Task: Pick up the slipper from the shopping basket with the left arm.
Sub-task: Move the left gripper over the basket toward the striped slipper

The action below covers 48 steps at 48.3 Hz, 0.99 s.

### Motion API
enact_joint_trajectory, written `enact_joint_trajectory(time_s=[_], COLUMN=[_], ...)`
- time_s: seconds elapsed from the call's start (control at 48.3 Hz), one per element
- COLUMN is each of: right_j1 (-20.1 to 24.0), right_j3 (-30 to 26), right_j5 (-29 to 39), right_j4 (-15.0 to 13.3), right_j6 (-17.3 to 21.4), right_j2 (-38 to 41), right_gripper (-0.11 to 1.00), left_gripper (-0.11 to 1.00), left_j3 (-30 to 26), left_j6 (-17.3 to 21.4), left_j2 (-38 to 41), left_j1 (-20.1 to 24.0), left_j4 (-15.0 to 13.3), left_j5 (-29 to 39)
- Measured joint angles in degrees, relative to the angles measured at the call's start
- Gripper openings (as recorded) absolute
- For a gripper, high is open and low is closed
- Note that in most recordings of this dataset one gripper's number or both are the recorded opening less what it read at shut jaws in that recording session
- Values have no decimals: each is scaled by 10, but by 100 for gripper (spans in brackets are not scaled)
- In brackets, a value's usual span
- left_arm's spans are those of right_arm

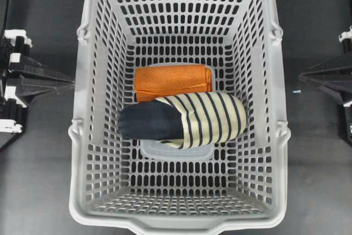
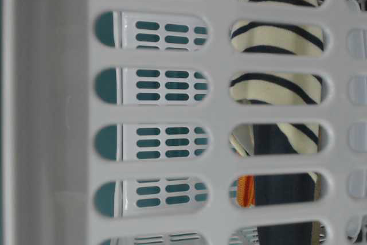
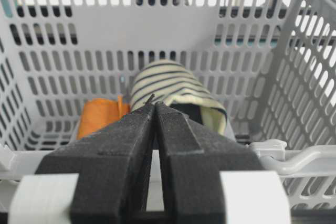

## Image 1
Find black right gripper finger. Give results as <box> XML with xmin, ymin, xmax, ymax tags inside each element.
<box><xmin>299</xmin><ymin>61</ymin><xmax>351</xmax><ymax>105</ymax></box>

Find folded orange cloth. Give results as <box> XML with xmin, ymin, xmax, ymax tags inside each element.
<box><xmin>134</xmin><ymin>64</ymin><xmax>213</xmax><ymax>102</ymax></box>

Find grey plastic shopping basket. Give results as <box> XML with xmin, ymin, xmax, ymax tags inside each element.
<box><xmin>68</xmin><ymin>0</ymin><xmax>291</xmax><ymax>234</ymax></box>

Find black cable upper left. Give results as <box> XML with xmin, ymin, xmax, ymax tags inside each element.
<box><xmin>2</xmin><ymin>0</ymin><xmax>14</xmax><ymax>40</ymax></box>

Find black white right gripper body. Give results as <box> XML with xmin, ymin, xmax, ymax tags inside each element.
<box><xmin>339</xmin><ymin>26</ymin><xmax>351</xmax><ymax>144</ymax></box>

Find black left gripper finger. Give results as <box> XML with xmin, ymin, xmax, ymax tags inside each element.
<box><xmin>9</xmin><ymin>53</ymin><xmax>75</xmax><ymax>100</ymax></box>

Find striped cream navy slipper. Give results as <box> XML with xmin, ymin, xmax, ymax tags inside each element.
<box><xmin>118</xmin><ymin>92</ymin><xmax>247</xmax><ymax>150</ymax></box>

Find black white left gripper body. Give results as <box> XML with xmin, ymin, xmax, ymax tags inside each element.
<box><xmin>1</xmin><ymin>29</ymin><xmax>32</xmax><ymax>149</ymax></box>

